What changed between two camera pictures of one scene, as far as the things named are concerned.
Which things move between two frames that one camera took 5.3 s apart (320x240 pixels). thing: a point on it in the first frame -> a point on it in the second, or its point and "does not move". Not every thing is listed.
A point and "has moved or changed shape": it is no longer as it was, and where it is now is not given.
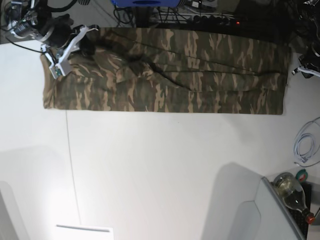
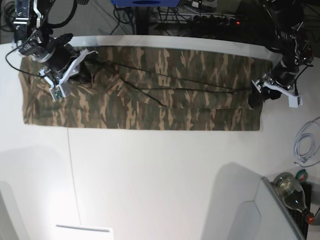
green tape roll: x=302 y=175 does not move
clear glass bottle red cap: x=288 y=185 does not move
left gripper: x=56 y=35 -> x=63 y=53
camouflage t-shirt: x=150 y=69 has moved or changed shape
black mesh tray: x=300 y=217 does not move
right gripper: x=310 y=61 -> x=284 y=73
